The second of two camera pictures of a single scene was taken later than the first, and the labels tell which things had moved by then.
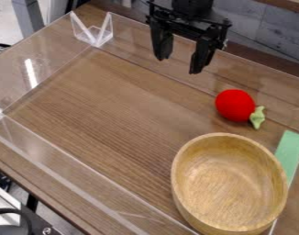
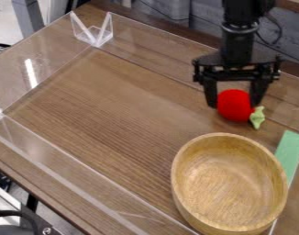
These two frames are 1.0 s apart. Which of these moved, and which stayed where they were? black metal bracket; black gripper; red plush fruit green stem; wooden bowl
Moved: black gripper
Stayed: red plush fruit green stem; black metal bracket; wooden bowl
